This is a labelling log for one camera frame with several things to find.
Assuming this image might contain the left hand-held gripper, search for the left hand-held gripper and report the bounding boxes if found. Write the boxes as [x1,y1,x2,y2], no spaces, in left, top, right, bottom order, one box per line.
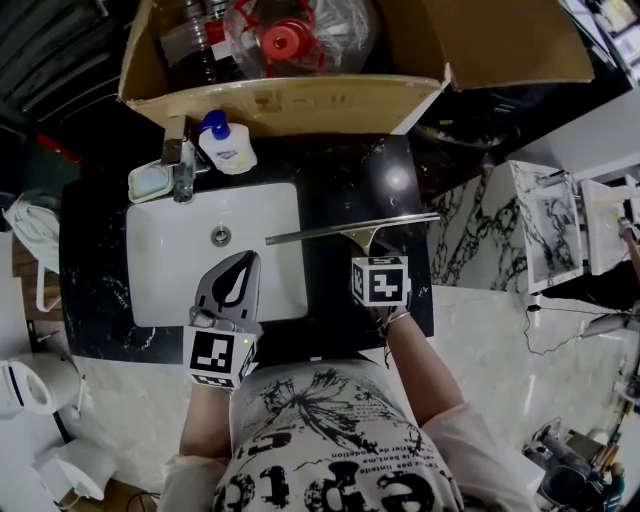
[181,250,264,391]

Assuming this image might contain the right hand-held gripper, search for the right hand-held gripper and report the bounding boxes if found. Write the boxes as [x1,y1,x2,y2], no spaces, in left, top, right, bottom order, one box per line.
[350,254,413,308]

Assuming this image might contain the metal squeegee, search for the metal squeegee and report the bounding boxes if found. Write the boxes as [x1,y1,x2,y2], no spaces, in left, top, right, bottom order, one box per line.
[264,211,442,261]

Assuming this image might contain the person's left forearm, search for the person's left forearm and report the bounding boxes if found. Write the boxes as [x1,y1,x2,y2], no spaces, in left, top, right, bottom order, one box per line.
[178,383,237,459]

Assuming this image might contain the person's right forearm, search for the person's right forearm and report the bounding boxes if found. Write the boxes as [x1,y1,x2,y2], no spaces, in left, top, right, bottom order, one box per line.
[368,303,467,430]

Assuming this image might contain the white sink basin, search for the white sink basin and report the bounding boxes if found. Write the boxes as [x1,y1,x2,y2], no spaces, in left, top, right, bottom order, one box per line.
[125,181,310,329]

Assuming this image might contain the white marble sink cabinet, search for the white marble sink cabinet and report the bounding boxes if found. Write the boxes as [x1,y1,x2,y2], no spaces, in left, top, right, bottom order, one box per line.
[426,159,587,297]

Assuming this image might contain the black marble vanity table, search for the black marble vanity table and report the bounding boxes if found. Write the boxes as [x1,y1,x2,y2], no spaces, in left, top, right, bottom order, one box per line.
[58,133,436,366]

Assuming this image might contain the chrome faucet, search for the chrome faucet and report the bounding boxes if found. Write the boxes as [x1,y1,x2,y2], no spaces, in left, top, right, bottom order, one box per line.
[160,116,212,204]

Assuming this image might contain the white soap dish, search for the white soap dish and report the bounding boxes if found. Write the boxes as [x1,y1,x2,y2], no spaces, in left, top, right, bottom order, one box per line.
[126,159,177,204]

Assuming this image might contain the white soap bottle blue pump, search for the white soap bottle blue pump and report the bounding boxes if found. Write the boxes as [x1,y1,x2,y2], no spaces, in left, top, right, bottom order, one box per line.
[196,109,259,177]

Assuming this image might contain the white printed shirt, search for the white printed shirt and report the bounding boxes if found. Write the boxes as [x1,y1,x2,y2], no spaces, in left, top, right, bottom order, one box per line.
[156,358,547,512]

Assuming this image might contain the brown cardboard box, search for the brown cardboard box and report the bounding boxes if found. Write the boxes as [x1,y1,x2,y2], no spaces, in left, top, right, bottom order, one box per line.
[116,0,597,139]

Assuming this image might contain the white table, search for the white table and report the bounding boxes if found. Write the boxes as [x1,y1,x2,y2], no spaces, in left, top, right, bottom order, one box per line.
[579,174,640,277]

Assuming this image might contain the red item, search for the red item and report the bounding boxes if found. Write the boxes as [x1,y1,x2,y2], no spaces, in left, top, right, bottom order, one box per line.
[36,131,85,167]

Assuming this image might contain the white electric kettle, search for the white electric kettle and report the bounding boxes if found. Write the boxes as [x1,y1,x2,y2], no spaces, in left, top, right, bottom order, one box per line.
[0,348,87,417]

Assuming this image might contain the white plastic container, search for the white plastic container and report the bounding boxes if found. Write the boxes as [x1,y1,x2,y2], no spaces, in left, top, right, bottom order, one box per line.
[31,438,120,502]

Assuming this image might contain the dark bottle with red label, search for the dark bottle with red label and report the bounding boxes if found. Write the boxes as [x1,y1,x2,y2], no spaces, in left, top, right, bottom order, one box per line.
[158,0,247,87]

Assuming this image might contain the clear jug with red cap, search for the clear jug with red cap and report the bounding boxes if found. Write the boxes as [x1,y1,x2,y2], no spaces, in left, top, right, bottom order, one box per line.
[223,0,382,80]

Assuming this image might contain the dark slatted panel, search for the dark slatted panel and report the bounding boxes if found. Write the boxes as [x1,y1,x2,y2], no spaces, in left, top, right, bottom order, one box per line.
[0,0,132,119]

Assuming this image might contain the thin string bracelet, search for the thin string bracelet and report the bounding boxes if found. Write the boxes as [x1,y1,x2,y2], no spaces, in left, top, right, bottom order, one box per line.
[375,306,410,371]

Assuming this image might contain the black floor cable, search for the black floor cable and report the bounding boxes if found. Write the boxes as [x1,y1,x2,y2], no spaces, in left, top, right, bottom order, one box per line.
[521,298,640,357]

